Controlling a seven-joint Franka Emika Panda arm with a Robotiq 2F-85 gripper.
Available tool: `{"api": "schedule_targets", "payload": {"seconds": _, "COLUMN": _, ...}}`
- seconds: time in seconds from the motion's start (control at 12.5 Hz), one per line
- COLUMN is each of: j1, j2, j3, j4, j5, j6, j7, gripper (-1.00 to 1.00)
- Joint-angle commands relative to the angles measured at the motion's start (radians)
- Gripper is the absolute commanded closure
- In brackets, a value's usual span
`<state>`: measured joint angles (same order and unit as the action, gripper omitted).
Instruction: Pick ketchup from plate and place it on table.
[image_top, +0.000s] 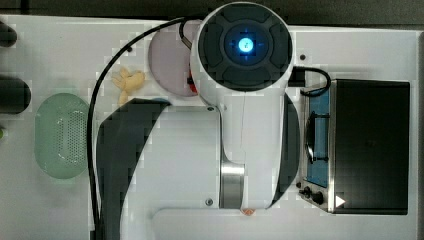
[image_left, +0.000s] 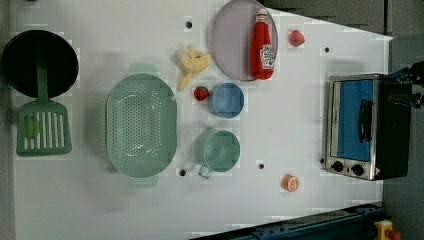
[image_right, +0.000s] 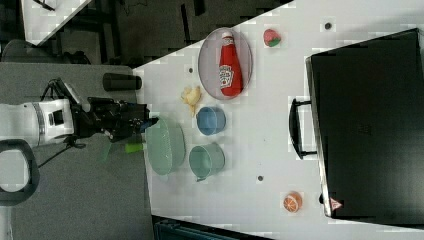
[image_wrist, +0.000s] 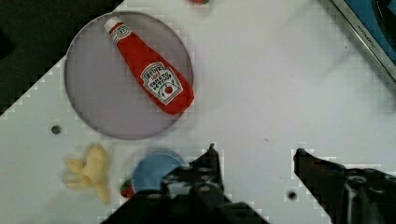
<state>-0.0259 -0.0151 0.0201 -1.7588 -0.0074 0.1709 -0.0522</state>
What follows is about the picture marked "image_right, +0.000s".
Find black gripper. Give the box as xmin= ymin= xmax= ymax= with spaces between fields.
xmin=71 ymin=97 xmax=159 ymax=143

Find red plush ketchup bottle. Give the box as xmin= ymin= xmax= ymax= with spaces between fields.
xmin=219 ymin=31 xmax=243 ymax=97

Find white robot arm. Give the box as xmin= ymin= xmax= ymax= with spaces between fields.
xmin=0 ymin=97 xmax=158 ymax=206

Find plush strawberry near plate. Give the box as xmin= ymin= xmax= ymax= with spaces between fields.
xmin=263 ymin=29 xmax=281 ymax=47

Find green colander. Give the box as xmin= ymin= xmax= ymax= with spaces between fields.
xmin=145 ymin=116 xmax=186 ymax=176

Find yellow plush banana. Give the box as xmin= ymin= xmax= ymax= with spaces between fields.
xmin=181 ymin=86 xmax=201 ymax=116

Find black cylinder on stand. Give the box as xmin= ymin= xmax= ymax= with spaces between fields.
xmin=103 ymin=73 xmax=142 ymax=91

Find blue cup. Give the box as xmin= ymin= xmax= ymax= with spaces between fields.
xmin=196 ymin=107 xmax=226 ymax=136

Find plush orange slice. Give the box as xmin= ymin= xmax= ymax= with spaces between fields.
xmin=283 ymin=192 xmax=303 ymax=213

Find black toy oven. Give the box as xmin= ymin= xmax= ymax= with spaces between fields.
xmin=305 ymin=28 xmax=424 ymax=229

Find green mug with handle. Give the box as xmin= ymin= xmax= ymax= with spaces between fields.
xmin=189 ymin=143 xmax=225 ymax=182

